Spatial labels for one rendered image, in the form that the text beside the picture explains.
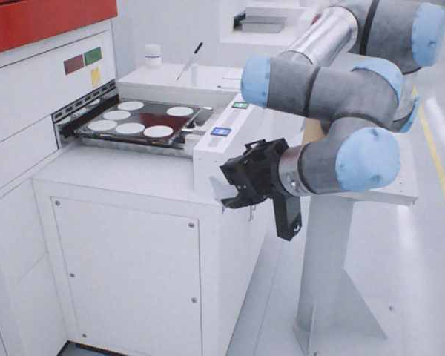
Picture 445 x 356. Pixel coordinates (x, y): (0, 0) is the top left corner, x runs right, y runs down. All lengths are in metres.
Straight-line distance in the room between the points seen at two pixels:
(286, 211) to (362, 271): 1.73
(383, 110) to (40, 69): 1.16
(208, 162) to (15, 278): 0.73
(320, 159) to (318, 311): 1.40
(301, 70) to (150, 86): 1.30
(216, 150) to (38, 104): 0.61
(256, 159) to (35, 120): 0.97
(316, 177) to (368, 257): 1.94
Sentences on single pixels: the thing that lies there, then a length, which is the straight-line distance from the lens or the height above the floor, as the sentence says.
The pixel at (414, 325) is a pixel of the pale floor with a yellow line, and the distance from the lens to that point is 2.22.
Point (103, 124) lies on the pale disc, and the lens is 1.67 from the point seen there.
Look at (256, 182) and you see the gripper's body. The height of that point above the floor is 1.16.
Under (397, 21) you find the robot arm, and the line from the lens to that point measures 0.97.
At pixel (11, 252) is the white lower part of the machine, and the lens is 1.54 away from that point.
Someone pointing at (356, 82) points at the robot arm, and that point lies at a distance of 0.63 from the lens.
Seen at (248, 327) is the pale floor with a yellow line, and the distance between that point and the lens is 2.04.
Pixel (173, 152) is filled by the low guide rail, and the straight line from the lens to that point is 1.55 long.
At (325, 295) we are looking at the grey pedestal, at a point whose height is 0.24.
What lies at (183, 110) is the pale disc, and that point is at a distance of 1.77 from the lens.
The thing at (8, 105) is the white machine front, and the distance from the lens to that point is 1.44.
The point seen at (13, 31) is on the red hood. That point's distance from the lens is 1.38.
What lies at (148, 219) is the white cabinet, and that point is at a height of 0.73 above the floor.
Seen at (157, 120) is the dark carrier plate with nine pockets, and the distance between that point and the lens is 1.67.
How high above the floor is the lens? 1.49
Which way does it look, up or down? 29 degrees down
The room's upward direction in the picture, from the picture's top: straight up
